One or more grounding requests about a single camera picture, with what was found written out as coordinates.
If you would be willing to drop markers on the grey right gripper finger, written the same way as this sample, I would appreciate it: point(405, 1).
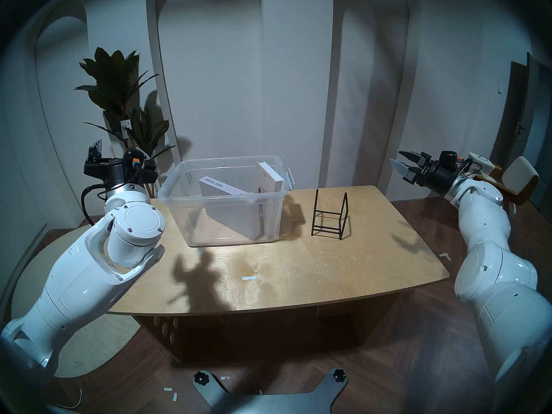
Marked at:
point(414, 157)
point(406, 172)

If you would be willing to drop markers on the wooden armchair with white cushions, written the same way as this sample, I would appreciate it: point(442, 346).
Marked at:
point(522, 176)

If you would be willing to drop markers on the large grey special issue book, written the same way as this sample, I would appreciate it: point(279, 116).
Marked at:
point(233, 214)

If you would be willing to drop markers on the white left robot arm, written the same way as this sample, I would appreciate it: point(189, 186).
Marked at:
point(86, 279)

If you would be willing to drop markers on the small white hardcover book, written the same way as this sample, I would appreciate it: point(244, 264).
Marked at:
point(271, 178)

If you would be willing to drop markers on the white tape cross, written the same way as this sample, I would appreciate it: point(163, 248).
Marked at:
point(445, 256)

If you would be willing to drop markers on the grey metal robot base plate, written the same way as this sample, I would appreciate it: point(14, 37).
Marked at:
point(267, 402)

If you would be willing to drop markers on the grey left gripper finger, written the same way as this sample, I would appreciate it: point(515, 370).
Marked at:
point(96, 151)

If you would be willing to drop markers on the black star knob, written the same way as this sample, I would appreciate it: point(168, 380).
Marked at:
point(340, 375)
point(201, 377)

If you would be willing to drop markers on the clear plastic storage box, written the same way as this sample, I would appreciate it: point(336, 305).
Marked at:
point(181, 202)

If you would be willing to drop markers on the white plant tag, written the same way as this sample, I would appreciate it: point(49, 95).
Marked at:
point(126, 129)

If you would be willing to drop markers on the white device on armchair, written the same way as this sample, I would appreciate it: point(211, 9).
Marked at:
point(481, 158)

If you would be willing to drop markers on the dark grey door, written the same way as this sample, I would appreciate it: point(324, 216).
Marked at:
point(513, 115)

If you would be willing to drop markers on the tall dark green plant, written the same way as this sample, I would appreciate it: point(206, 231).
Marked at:
point(116, 81)

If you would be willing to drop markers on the light wooden table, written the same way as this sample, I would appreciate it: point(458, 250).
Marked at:
point(323, 271)

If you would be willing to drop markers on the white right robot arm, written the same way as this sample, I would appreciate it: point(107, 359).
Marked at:
point(500, 279)

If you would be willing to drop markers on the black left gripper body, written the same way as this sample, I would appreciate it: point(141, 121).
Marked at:
point(118, 171)

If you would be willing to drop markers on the round beige rug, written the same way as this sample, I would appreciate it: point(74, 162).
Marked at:
point(39, 253)

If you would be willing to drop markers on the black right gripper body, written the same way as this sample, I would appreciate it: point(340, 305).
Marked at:
point(440, 171)

